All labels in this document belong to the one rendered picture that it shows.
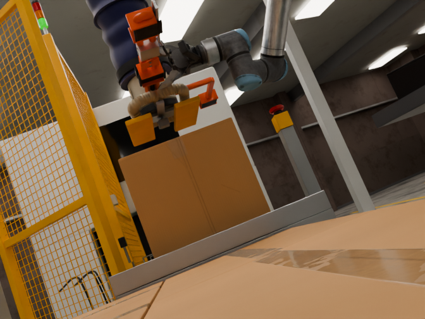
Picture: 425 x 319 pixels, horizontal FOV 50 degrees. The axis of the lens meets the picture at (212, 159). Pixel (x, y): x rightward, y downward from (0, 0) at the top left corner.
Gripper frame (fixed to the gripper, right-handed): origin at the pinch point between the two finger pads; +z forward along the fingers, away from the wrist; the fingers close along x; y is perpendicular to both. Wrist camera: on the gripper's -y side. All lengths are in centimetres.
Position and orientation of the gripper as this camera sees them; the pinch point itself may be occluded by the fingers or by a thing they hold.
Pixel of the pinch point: (150, 69)
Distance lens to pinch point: 164.3
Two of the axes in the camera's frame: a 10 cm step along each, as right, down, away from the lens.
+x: -3.7, -9.1, 1.6
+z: -9.2, 3.5, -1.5
